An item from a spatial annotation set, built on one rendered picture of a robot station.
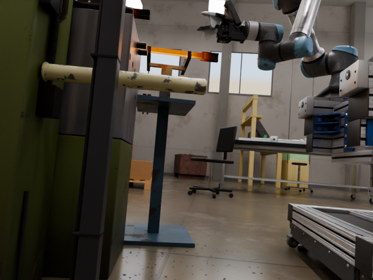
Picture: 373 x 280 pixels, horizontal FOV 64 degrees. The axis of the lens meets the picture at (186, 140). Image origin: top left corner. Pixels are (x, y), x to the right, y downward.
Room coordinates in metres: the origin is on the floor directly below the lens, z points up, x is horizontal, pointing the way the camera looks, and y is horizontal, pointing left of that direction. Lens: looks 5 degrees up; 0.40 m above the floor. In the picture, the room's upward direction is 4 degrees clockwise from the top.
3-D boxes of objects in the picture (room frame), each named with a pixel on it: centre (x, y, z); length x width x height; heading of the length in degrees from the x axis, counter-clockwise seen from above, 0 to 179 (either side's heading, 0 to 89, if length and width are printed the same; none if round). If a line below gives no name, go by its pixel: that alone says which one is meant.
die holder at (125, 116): (1.18, 0.51, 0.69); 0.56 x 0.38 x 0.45; 94
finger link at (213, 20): (1.13, -0.06, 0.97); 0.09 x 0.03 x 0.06; 130
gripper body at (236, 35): (1.20, -0.15, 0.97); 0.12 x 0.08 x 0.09; 94
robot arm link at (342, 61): (1.47, -0.76, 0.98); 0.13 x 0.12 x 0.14; 43
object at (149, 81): (0.81, 0.18, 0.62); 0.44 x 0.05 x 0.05; 94
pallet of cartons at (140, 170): (4.68, 0.86, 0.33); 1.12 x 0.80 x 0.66; 1
